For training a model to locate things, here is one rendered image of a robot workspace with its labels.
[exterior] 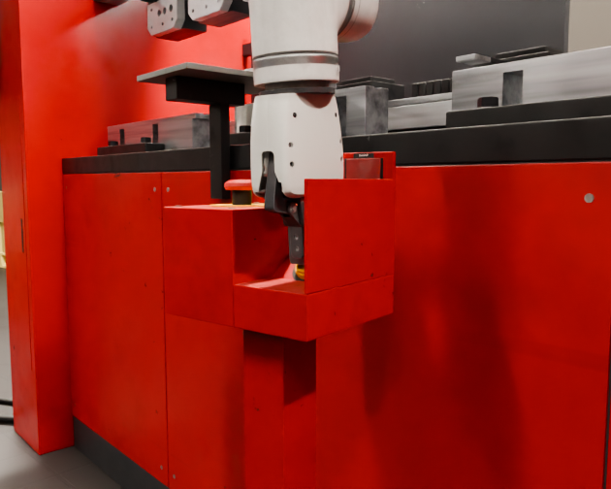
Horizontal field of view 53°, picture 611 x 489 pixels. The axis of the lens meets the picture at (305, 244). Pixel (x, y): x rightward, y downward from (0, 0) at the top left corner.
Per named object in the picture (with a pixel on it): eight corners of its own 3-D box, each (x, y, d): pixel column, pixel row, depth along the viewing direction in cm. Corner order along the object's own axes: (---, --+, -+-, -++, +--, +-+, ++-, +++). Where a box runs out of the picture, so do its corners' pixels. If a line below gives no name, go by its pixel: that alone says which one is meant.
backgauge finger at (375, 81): (281, 97, 131) (281, 73, 130) (366, 107, 148) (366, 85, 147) (320, 91, 122) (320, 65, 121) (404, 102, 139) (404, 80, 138)
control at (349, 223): (165, 313, 69) (161, 151, 67) (260, 293, 81) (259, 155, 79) (306, 342, 56) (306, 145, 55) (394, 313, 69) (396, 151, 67)
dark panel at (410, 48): (251, 155, 218) (250, 27, 214) (256, 155, 219) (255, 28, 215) (560, 139, 134) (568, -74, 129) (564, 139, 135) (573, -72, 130)
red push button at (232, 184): (216, 211, 69) (216, 179, 69) (241, 210, 73) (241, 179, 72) (242, 211, 67) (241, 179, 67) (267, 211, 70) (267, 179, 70)
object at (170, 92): (168, 199, 111) (165, 78, 109) (234, 198, 121) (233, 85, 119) (178, 200, 108) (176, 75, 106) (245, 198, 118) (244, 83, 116)
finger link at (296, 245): (290, 199, 63) (294, 262, 65) (270, 202, 61) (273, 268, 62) (314, 199, 62) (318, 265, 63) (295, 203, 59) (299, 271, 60)
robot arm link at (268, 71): (291, 66, 66) (293, 95, 67) (235, 61, 60) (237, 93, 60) (357, 57, 61) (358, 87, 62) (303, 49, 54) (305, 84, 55)
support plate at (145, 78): (136, 81, 113) (136, 76, 113) (252, 94, 130) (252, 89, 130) (186, 68, 100) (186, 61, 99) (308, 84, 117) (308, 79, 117)
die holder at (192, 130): (108, 158, 184) (107, 126, 183) (127, 159, 188) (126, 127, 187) (196, 152, 146) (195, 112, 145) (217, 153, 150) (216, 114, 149)
